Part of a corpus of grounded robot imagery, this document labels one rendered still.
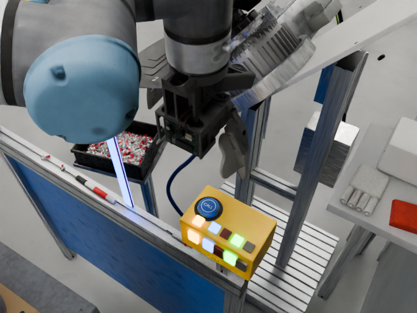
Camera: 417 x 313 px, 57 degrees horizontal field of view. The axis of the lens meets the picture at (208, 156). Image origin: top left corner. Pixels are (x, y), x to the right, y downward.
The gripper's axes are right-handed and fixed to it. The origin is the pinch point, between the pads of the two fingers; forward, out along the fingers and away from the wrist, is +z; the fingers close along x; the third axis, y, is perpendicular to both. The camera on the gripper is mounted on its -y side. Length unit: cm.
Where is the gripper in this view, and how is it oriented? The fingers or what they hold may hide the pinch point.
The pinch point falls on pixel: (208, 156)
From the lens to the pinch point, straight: 62.1
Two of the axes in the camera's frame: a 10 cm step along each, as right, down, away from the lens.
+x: 8.4, 4.1, -3.5
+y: -5.4, 6.4, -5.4
